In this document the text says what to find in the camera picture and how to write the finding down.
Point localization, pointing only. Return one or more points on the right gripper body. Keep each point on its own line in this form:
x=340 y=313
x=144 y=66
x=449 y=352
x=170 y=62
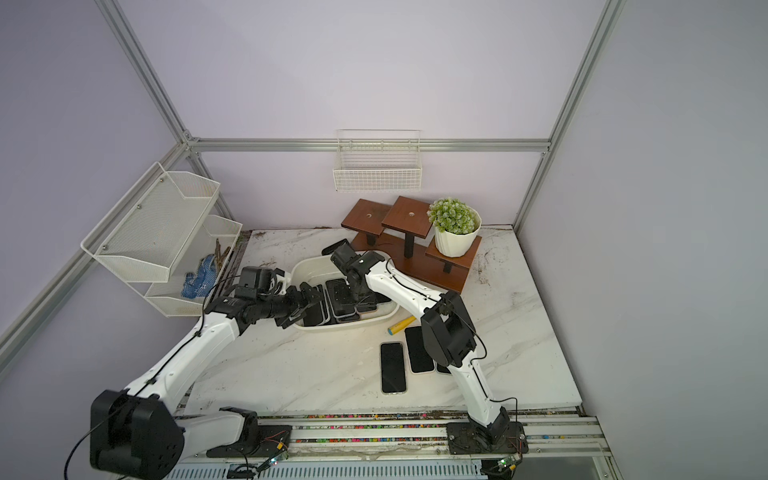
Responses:
x=362 y=297

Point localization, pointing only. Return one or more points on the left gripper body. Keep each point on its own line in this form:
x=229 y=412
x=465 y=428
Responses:
x=283 y=307

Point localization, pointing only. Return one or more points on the white plastic storage box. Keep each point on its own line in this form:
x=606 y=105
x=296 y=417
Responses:
x=317 y=271

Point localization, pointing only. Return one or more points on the pink case phone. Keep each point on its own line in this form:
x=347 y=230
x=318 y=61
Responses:
x=392 y=363

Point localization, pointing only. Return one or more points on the light blue case phone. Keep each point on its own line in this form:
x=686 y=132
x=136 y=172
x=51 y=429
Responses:
x=419 y=359

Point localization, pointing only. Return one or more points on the clear case phone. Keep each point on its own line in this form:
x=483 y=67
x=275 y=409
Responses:
x=340 y=301

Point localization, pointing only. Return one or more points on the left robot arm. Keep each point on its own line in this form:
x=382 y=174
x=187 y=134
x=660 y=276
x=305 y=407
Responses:
x=135 y=433

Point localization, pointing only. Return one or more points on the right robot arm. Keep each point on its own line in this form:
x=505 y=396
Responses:
x=449 y=335

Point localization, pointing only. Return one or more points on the white case phone front-left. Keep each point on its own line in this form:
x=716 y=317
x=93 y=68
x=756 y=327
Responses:
x=317 y=311

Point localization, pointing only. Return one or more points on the blue yellow garden rake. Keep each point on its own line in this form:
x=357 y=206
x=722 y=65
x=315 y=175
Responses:
x=400 y=326

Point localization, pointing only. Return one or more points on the black plastic scoop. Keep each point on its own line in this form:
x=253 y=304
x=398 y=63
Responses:
x=329 y=250

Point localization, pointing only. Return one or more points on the brown wooden tiered stand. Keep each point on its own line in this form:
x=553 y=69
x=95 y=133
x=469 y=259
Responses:
x=394 y=230

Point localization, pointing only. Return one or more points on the blue cloth in shelf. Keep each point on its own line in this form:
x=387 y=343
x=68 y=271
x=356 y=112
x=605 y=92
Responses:
x=198 y=284

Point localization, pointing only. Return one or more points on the white pot green plant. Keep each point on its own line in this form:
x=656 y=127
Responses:
x=456 y=225

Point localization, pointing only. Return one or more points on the white mesh two-tier shelf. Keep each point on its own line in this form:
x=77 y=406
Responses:
x=160 y=230

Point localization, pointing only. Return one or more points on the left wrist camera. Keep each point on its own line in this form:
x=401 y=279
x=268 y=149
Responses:
x=255 y=282

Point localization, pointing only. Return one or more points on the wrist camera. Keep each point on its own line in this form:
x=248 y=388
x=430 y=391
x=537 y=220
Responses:
x=255 y=282
x=345 y=259

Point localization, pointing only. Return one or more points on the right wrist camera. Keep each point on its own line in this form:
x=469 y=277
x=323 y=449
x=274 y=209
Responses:
x=345 y=259

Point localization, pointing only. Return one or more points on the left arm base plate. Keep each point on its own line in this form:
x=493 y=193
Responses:
x=263 y=441

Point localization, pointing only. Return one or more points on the white wire wall basket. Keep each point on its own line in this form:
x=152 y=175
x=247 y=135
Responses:
x=378 y=160

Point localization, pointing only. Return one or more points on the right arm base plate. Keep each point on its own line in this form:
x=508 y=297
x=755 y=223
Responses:
x=466 y=438

